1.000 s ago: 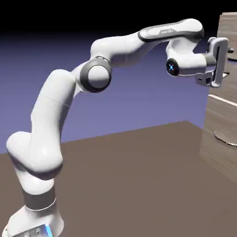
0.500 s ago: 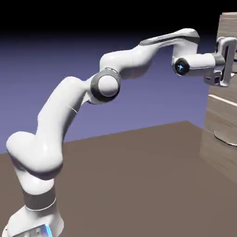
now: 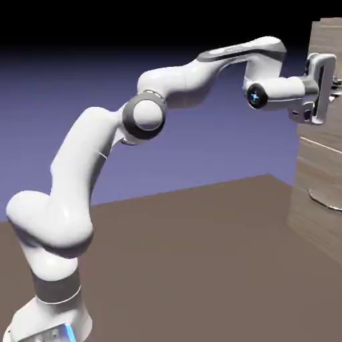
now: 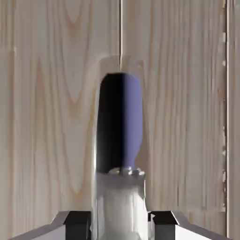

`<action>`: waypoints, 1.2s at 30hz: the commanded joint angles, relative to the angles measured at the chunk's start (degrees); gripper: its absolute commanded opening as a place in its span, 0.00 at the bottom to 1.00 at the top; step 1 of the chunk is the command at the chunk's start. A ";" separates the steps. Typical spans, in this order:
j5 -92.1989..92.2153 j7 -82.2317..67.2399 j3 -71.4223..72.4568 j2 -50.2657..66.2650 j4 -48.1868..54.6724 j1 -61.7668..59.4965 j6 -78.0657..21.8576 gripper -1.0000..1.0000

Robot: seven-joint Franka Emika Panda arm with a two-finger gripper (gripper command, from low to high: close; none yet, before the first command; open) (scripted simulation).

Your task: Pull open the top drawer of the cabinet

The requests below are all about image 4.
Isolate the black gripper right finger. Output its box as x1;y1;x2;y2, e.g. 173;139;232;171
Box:
148;210;240;240

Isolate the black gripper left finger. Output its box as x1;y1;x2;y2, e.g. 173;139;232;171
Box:
7;210;92;240

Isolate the light wood drawer front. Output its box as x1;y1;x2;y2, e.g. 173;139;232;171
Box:
120;0;227;240
0;0;122;240

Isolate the light wood cabinet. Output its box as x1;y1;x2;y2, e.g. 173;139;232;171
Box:
225;0;240;240

